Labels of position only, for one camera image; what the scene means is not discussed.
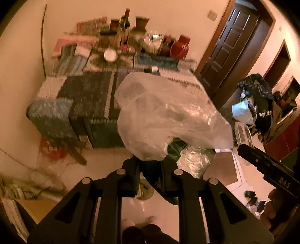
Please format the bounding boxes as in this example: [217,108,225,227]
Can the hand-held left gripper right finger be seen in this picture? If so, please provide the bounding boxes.
[160,159,274,244]

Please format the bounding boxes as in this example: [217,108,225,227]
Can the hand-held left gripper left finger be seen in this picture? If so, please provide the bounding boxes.
[27,155,141,244]

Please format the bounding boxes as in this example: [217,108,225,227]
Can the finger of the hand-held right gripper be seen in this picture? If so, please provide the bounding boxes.
[237,143,282,175]

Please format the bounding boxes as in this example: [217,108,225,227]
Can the dark bin with clear liner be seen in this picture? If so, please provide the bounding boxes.
[167,138,216,180]

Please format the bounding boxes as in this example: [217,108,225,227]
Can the clear plastic bag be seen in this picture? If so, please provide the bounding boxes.
[114,72,235,161]

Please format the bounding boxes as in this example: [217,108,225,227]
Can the person's right hand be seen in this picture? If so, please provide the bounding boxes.
[260,190,282,233]

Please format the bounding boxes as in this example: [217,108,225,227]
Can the white floor fan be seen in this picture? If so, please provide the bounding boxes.
[234,122,254,149]

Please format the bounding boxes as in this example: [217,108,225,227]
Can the fluffy slipper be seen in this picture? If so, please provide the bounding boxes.
[137,181,155,201]

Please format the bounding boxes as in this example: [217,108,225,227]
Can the brown doormat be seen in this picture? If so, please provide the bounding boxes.
[203,152,239,187]

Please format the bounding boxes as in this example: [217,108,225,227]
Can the dark clothes pile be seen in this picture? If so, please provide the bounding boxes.
[237,73,275,137]

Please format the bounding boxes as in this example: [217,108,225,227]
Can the red stool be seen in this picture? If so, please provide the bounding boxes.
[39,137,68,160]

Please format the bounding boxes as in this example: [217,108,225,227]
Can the patchwork tablecloth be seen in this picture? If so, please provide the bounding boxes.
[28,52,212,151]

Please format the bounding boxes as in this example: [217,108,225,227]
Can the dark wooden door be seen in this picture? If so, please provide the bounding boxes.
[194,2,261,95]

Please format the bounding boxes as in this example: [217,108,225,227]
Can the red plastic bucket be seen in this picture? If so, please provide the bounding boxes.
[170,35,191,59]

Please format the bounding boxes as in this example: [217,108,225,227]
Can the brown ceramic vase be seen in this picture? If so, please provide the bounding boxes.
[135,16,151,33]

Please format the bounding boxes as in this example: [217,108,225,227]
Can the dark wall cable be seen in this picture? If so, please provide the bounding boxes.
[41,3,47,79]

